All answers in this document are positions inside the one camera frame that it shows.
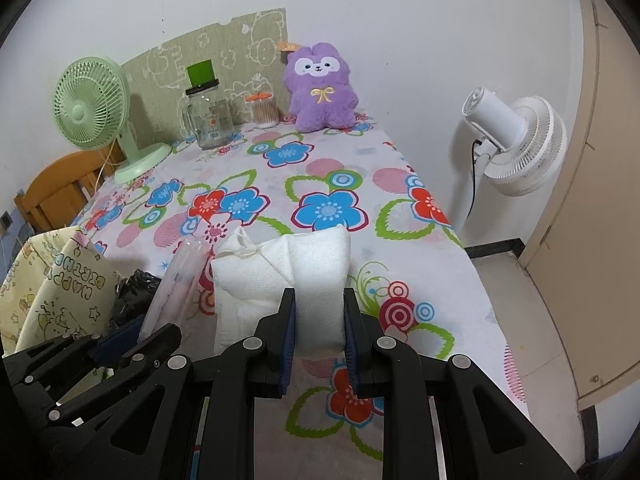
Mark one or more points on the green printed board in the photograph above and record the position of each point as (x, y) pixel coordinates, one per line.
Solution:
(165, 60)

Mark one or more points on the white towel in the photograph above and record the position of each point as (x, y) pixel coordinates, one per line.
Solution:
(300, 265)

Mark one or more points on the glass jar with green lid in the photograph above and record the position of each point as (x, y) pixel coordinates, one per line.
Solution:
(210, 120)

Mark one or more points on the green desk fan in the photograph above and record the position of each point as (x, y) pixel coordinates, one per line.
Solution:
(85, 110)

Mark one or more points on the black plastic bag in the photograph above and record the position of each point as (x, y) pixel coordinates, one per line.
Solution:
(135, 290)

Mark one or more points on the clear plastic packet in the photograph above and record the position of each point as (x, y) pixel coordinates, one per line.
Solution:
(175, 285)

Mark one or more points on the small jar with orange lid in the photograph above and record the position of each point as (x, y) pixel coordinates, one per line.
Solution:
(262, 112)

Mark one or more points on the beige door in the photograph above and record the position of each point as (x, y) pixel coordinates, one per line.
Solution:
(600, 210)

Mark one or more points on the yellow printed fabric bin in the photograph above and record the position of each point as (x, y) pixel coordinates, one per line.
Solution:
(55, 300)

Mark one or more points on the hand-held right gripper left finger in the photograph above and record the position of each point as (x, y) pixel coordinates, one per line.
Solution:
(287, 340)

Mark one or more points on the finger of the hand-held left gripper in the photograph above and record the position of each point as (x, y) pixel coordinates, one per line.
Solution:
(122, 335)
(160, 340)

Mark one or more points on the wooden chair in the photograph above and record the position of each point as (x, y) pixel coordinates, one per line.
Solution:
(55, 185)

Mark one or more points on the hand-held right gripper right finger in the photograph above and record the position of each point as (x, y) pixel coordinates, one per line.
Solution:
(350, 340)

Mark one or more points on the white standing fan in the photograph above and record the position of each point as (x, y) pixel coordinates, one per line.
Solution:
(500, 120)

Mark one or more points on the floral tablecloth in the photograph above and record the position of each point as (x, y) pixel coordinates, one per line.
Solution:
(320, 170)

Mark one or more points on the purple plush toy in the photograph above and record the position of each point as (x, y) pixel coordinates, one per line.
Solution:
(320, 105)

